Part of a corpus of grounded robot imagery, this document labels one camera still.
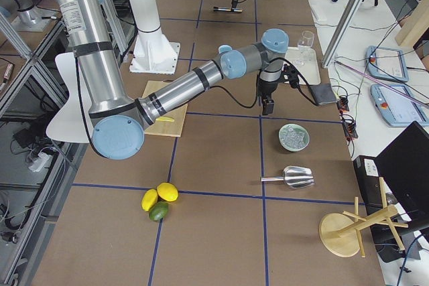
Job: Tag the near blue teach pendant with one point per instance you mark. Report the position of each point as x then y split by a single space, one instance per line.
394 106

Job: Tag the far blue teach pendant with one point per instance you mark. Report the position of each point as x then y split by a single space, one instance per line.
387 64

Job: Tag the clear wine glass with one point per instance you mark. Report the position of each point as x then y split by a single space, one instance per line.
304 44

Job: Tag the yellow lemon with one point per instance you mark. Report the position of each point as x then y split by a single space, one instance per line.
167 191
150 198

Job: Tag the yellow plastic knife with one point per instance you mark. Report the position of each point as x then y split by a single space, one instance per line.
165 119

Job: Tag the cream bear tray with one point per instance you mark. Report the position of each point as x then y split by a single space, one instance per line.
307 66

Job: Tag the wooden cutting board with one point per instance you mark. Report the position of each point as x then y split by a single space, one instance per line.
165 128

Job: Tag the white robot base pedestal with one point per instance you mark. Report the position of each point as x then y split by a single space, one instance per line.
153 53

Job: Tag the green lime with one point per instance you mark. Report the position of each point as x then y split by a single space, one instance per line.
159 211

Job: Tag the steel muddler black tip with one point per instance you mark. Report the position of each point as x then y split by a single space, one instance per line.
227 9

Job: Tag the grey folded cloth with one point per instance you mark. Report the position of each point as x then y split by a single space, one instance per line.
322 94

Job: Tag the long metal pointer stick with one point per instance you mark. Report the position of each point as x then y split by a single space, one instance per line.
375 80

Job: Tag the green bowl of ice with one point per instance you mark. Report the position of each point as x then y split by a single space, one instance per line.
293 137

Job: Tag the blue teach pendant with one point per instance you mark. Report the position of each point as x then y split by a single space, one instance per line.
394 106
387 64

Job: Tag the steel ice scoop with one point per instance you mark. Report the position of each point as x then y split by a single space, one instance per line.
295 177

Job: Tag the black monitor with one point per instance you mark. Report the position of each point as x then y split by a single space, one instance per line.
404 166

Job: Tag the wooden cup tree stand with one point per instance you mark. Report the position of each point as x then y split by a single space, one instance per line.
341 233

